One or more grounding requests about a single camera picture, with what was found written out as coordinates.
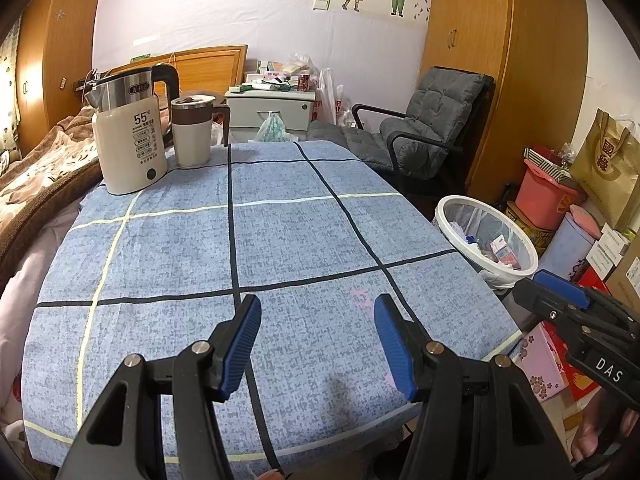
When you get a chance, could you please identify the wooden bed headboard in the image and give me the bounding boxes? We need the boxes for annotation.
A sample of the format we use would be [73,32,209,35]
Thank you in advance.
[107,44,249,98]

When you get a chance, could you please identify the gold paper gift bag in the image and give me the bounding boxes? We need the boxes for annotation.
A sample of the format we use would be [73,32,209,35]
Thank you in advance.
[570,109,640,231]

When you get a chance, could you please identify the white steel electric kettle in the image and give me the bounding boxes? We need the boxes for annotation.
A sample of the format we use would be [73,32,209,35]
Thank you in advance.
[82,63,180,195]

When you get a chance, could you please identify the pink plastic bucket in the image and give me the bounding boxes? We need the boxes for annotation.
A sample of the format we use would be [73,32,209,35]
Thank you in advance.
[515,162,587,231]

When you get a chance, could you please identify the beige mug with brown band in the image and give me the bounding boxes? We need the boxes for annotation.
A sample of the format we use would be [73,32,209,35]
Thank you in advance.
[170,94,232,169]

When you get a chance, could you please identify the narrow wooden wardrobe with stars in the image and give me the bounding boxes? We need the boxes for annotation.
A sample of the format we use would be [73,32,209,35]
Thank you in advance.
[15,0,106,143]

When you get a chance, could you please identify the pile of boxes and packets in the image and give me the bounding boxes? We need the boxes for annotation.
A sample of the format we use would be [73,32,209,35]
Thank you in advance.
[242,52,321,93]

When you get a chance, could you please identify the brown floral blanket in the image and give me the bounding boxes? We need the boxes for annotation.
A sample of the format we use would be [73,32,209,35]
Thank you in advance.
[0,112,103,281]

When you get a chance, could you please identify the person's right hand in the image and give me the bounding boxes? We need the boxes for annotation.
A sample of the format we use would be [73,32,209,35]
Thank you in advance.
[570,400,640,465]

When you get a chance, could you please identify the pale pink bedsheet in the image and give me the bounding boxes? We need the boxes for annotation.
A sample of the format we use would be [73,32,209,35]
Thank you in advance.
[0,200,83,426]

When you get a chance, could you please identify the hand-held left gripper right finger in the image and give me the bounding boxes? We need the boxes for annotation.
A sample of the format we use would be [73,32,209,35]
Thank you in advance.
[374,294,573,480]

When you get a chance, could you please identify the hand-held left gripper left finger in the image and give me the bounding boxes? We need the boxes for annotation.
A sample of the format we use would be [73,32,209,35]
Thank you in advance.
[55,294,262,480]

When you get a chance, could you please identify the green patterned plastic bag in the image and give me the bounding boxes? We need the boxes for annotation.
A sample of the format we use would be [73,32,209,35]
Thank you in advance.
[256,111,300,142]

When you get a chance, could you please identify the white plastic shopping bags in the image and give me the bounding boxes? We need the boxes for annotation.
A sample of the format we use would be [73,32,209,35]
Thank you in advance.
[312,67,358,128]

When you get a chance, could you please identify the large wooden wardrobe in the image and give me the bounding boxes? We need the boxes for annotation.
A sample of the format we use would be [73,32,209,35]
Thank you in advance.
[419,0,588,201]

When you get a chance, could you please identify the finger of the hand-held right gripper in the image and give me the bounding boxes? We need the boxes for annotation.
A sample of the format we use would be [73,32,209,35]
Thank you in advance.
[532,269,640,341]
[514,278,617,346]

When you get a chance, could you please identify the pink floral box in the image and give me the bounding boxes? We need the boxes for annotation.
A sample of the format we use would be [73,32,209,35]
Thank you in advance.
[512,322,571,403]

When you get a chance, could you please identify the white cardboard boxes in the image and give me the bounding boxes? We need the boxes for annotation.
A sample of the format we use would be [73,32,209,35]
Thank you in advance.
[585,225,635,281]

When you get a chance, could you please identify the grey cushioned armchair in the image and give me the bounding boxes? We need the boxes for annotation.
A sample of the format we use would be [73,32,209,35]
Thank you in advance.
[306,66,496,196]

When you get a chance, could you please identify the white rimmed mesh trash bin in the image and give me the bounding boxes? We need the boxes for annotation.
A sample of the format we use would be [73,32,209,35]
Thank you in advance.
[434,195,540,291]

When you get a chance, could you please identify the yellow patterned tin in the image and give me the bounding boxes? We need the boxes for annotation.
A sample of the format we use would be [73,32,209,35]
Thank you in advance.
[505,202,556,256]

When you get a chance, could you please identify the striped gift box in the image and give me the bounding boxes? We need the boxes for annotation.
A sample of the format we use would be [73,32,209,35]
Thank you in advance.
[524,146,576,176]

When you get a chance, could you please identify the pale blue cylinder container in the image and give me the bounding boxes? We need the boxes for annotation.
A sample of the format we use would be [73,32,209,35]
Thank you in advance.
[540,205,603,281]

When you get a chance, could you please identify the red and gold box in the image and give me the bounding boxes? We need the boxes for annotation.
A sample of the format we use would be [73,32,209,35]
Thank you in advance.
[542,320,608,401]

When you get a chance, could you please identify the blue checked tablecloth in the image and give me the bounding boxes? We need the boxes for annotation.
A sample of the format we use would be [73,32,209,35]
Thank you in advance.
[22,141,523,476]

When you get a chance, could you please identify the dotted window curtain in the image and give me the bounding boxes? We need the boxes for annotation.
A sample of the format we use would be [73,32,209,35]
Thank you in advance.
[0,15,23,156]

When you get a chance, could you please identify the white nightstand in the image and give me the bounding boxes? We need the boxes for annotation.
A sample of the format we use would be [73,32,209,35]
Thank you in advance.
[224,85,319,142]

